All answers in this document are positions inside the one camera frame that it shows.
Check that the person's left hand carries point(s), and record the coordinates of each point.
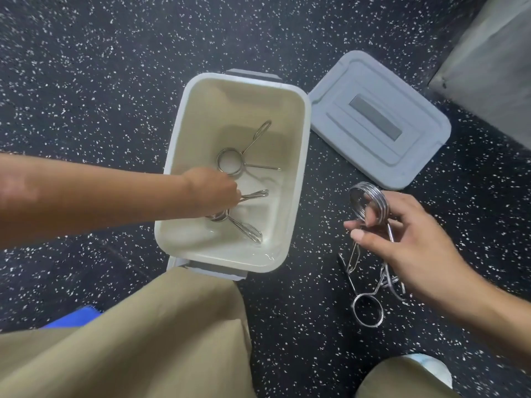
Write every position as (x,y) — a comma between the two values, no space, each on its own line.
(209,190)

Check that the person's right hand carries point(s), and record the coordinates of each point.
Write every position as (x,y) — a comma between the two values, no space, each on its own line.
(419,248)

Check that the person's right thumb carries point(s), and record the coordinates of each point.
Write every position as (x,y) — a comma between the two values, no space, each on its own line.
(367,241)

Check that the person's left fingers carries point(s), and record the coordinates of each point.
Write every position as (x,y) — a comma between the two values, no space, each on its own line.
(233,196)

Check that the metal spring collar clip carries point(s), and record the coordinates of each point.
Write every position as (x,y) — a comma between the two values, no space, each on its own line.
(250,141)
(354,307)
(381,199)
(244,229)

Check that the person's left forearm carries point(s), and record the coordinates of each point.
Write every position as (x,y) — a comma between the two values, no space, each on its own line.
(91,194)

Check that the person's right forearm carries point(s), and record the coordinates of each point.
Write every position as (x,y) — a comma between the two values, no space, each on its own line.
(502,323)

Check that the white plastic storage bin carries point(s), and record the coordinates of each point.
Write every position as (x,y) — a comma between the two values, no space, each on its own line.
(265,120)

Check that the person's right leg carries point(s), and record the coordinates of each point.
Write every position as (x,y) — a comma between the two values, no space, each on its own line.
(398,379)

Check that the person's leg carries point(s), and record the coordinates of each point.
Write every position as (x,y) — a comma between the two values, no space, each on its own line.
(157,344)
(398,379)

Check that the white shoe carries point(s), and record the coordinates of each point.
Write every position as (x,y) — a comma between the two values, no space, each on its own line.
(433,366)

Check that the grey plastic bin lid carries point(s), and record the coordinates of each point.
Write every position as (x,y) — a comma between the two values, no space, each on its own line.
(344,99)

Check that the person's left leg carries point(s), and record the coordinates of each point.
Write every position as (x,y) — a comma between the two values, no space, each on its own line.
(157,344)

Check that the blue object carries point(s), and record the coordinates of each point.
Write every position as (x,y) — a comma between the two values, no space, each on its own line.
(72,318)

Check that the grey block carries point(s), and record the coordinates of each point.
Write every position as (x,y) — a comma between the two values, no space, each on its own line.
(489,66)

